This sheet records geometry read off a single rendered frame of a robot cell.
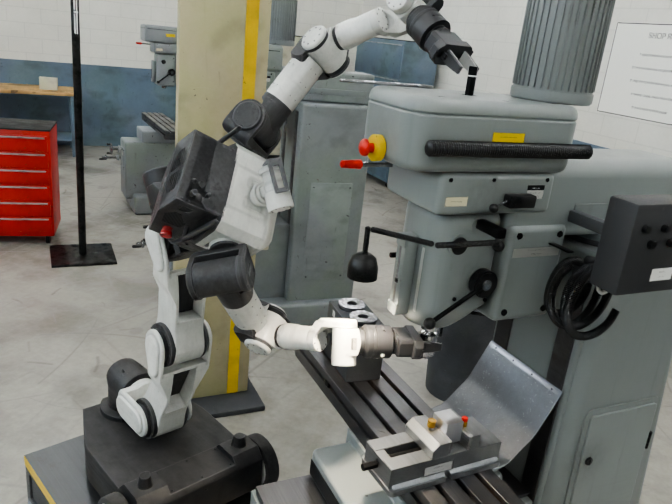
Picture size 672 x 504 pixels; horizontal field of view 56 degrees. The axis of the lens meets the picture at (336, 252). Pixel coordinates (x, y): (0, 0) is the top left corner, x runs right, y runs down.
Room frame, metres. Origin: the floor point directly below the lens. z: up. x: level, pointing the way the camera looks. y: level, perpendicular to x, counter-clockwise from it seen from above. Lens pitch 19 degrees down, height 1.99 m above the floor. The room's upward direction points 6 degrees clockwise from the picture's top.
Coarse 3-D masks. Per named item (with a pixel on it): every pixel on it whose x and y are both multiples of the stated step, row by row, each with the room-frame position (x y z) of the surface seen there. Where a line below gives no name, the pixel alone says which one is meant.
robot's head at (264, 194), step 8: (264, 176) 1.52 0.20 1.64; (280, 176) 1.52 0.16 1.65; (256, 184) 1.55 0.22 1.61; (264, 184) 1.52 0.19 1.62; (272, 184) 1.50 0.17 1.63; (280, 184) 1.51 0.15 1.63; (256, 192) 1.54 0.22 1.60; (264, 192) 1.53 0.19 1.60; (272, 192) 1.49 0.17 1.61; (288, 192) 1.50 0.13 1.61; (256, 200) 1.53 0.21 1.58; (264, 200) 1.53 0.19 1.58; (272, 200) 1.48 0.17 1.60; (280, 200) 1.48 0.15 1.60; (288, 200) 1.49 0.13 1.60; (272, 208) 1.48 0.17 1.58; (280, 208) 1.49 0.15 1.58; (288, 208) 1.52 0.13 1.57
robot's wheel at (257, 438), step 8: (256, 440) 1.89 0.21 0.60; (264, 440) 1.89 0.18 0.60; (264, 448) 1.86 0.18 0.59; (272, 448) 1.87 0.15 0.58; (264, 456) 1.84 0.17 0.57; (272, 456) 1.85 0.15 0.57; (264, 464) 1.83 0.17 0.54; (272, 464) 1.84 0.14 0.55; (264, 472) 1.83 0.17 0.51; (272, 472) 1.83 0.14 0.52; (264, 480) 1.83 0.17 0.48; (272, 480) 1.83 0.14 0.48
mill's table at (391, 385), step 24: (312, 360) 1.89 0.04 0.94; (336, 384) 1.72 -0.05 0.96; (360, 384) 1.74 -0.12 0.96; (384, 384) 1.75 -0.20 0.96; (336, 408) 1.70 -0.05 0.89; (360, 408) 1.60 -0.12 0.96; (384, 408) 1.62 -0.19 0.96; (408, 408) 1.63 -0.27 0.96; (360, 432) 1.56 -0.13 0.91; (384, 432) 1.50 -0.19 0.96; (456, 480) 1.35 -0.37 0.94; (480, 480) 1.36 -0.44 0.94
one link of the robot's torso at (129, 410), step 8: (136, 384) 1.94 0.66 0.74; (144, 384) 1.94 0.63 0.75; (120, 392) 1.90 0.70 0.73; (128, 392) 1.90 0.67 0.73; (136, 392) 1.92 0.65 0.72; (144, 392) 1.94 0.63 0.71; (120, 400) 1.88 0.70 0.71; (128, 400) 1.86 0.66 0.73; (120, 408) 1.88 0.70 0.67; (128, 408) 1.84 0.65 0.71; (136, 408) 1.82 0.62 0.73; (128, 416) 1.84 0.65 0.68; (136, 416) 1.80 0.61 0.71; (144, 416) 1.79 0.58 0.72; (128, 424) 1.86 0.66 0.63; (136, 424) 1.80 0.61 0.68; (144, 424) 1.78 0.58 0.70; (136, 432) 1.82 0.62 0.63; (144, 432) 1.78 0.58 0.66
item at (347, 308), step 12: (336, 300) 1.95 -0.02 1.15; (348, 300) 1.93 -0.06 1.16; (360, 300) 1.94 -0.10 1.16; (336, 312) 1.87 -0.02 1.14; (348, 312) 1.86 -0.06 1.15; (360, 312) 1.84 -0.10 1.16; (372, 312) 1.88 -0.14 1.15; (360, 324) 1.77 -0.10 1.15; (372, 324) 1.78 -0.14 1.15; (360, 360) 1.75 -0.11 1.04; (372, 360) 1.77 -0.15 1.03; (348, 372) 1.74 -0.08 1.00; (360, 372) 1.75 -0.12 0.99; (372, 372) 1.77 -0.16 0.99
